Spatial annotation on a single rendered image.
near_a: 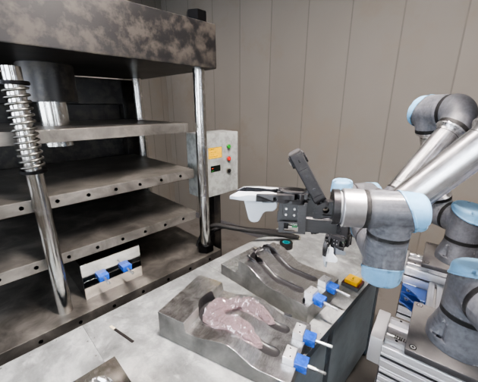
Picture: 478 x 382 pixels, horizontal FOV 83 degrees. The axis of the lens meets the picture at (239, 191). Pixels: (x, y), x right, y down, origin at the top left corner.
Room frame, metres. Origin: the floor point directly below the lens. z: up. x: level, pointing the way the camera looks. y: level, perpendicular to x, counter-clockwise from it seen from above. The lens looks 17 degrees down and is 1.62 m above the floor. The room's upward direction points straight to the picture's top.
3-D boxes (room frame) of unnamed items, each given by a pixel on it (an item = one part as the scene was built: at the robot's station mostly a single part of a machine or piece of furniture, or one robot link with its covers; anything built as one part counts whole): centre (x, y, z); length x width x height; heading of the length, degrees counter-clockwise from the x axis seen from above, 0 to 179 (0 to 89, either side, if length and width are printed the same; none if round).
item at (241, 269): (1.13, -0.18, 0.87); 0.50 x 0.26 x 0.14; 45
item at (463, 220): (0.97, -0.87, 1.20); 0.13 x 0.12 x 0.14; 13
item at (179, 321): (0.82, 0.01, 0.85); 0.50 x 0.26 x 0.11; 62
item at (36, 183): (0.97, 0.74, 1.10); 0.05 x 0.05 x 1.30
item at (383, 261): (0.50, -0.29, 1.33); 0.11 x 0.08 x 0.11; 169
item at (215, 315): (0.82, 0.01, 0.90); 0.26 x 0.18 x 0.08; 62
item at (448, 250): (0.96, -0.87, 1.09); 0.15 x 0.15 x 0.10
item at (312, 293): (0.90, -0.33, 0.89); 0.13 x 0.05 x 0.05; 45
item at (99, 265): (1.31, 0.77, 0.87); 0.50 x 0.27 x 0.17; 45
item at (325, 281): (0.97, -0.40, 0.89); 0.13 x 0.05 x 0.05; 45
